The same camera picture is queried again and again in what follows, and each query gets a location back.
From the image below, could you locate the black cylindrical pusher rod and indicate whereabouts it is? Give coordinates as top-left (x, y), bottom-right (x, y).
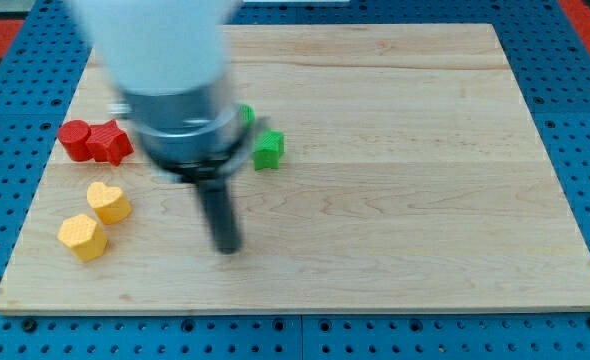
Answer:
top-left (196, 180), bottom-right (242, 254)

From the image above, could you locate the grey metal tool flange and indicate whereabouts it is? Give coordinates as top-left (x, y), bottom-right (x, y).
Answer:
top-left (122, 73), bottom-right (267, 183)

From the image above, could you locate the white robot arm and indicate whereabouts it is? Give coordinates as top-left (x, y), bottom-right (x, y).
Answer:
top-left (67, 0), bottom-right (266, 254)

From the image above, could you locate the green star block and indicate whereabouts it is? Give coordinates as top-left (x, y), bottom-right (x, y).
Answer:
top-left (253, 130), bottom-right (285, 171)

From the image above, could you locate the red star block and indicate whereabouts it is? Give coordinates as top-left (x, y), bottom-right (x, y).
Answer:
top-left (85, 120), bottom-right (134, 166)

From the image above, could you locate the yellow heart block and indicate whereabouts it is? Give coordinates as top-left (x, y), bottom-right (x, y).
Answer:
top-left (86, 182), bottom-right (132, 225)

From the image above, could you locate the green round block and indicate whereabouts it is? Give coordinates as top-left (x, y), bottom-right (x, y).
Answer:
top-left (239, 104), bottom-right (255, 127)

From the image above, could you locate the red cylinder block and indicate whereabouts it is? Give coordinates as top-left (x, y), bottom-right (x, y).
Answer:
top-left (57, 120), bottom-right (92, 162)

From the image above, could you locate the yellow hexagon block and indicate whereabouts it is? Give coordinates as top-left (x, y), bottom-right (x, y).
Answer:
top-left (57, 214), bottom-right (108, 263)

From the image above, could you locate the wooden board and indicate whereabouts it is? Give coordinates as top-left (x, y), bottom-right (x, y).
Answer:
top-left (0, 24), bottom-right (590, 316)

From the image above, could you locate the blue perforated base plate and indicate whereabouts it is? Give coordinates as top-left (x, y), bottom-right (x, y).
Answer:
top-left (0, 1), bottom-right (590, 359)

